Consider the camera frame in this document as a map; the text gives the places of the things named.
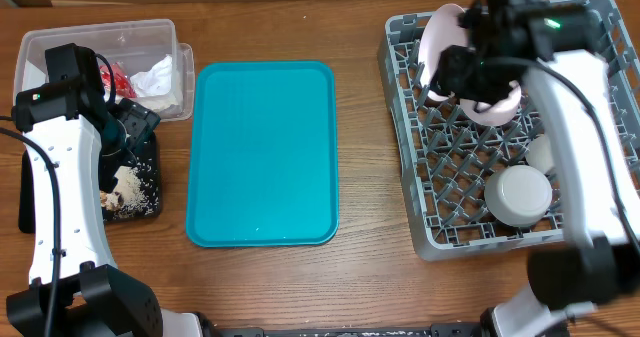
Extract grey dishwasher rack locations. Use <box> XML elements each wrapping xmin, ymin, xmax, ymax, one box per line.
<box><xmin>378</xmin><ymin>0</ymin><xmax>639</xmax><ymax>261</ymax></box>

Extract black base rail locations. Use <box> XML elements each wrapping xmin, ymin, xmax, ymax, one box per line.
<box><xmin>203</xmin><ymin>322</ymin><xmax>478</xmax><ymax>337</ymax></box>

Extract spilled rice pile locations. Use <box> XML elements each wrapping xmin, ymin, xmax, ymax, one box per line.
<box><xmin>102</xmin><ymin>161</ymin><xmax>161</xmax><ymax>222</ymax></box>

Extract red snack wrapper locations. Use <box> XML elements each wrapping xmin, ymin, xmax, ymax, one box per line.
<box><xmin>100</xmin><ymin>62</ymin><xmax>137</xmax><ymax>99</ymax></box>

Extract black rectangular tray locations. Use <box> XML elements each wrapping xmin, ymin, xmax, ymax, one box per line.
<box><xmin>18</xmin><ymin>133</ymin><xmax>162</xmax><ymax>234</ymax></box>

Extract brown food scrap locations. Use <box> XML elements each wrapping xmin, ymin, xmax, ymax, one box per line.
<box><xmin>100</xmin><ymin>191</ymin><xmax>124</xmax><ymax>212</ymax></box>

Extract grey shallow bowl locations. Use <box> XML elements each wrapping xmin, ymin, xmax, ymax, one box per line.
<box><xmin>484</xmin><ymin>165</ymin><xmax>553</xmax><ymax>227</ymax></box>

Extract small white plate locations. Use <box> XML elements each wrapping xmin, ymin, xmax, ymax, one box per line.
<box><xmin>459</xmin><ymin>81</ymin><xmax>522</xmax><ymax>127</ymax></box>

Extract large white plate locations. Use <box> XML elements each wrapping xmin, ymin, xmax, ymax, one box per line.
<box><xmin>418</xmin><ymin>3</ymin><xmax>469</xmax><ymax>105</ymax></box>

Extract white paper cup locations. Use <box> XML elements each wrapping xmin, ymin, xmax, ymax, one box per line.
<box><xmin>525</xmin><ymin>134</ymin><xmax>554</xmax><ymax>175</ymax></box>

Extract white napkin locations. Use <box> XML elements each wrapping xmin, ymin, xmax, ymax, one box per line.
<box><xmin>130</xmin><ymin>54</ymin><xmax>181</xmax><ymax>114</ymax></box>

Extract teal serving tray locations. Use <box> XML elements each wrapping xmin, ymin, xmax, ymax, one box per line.
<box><xmin>185</xmin><ymin>61</ymin><xmax>339</xmax><ymax>248</ymax></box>

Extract clear plastic storage bin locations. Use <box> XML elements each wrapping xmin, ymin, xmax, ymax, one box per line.
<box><xmin>13</xmin><ymin>19</ymin><xmax>195</xmax><ymax>122</ymax></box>

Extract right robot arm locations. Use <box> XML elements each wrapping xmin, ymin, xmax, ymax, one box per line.
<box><xmin>429</xmin><ymin>0</ymin><xmax>639</xmax><ymax>336</ymax></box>

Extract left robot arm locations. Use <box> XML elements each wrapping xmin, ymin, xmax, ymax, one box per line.
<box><xmin>1</xmin><ymin>43</ymin><xmax>216</xmax><ymax>337</ymax></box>

